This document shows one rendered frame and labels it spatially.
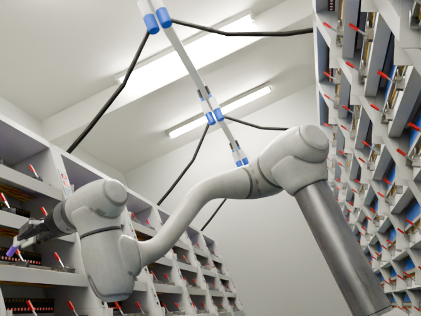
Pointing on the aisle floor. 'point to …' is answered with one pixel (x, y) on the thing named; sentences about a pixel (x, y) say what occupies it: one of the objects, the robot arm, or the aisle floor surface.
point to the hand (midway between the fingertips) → (24, 239)
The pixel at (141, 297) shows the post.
